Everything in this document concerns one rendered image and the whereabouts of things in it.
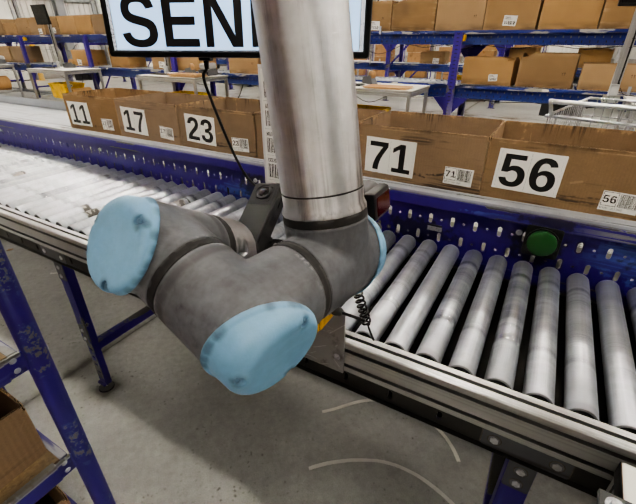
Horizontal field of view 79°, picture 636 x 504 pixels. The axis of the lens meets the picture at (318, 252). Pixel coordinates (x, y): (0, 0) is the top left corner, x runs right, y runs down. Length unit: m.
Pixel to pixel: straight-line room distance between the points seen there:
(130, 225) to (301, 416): 1.35
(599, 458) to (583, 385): 0.12
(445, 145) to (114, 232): 0.98
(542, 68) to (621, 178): 4.29
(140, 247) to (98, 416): 1.52
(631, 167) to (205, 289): 1.05
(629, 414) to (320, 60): 0.72
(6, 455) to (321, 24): 0.66
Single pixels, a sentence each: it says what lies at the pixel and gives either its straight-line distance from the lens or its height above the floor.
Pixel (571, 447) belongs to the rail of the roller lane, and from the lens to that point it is 0.81.
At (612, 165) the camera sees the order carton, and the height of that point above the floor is 1.01.
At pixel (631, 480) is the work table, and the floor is 0.75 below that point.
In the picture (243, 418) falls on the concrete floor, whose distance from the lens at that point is 1.65.
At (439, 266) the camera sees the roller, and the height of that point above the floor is 0.75.
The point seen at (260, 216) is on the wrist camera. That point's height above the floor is 1.07.
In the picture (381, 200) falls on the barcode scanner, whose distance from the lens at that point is 0.57.
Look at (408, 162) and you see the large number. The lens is 1.23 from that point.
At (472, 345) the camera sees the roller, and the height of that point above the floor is 0.75.
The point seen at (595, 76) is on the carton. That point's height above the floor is 0.94.
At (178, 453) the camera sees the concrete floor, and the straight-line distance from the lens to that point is 1.62.
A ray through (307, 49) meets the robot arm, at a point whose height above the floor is 1.27.
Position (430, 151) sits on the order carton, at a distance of 1.21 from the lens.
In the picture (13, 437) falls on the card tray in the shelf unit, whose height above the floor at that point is 0.80.
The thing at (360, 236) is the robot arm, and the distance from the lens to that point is 0.39.
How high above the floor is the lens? 1.28
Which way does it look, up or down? 29 degrees down
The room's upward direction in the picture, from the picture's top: straight up
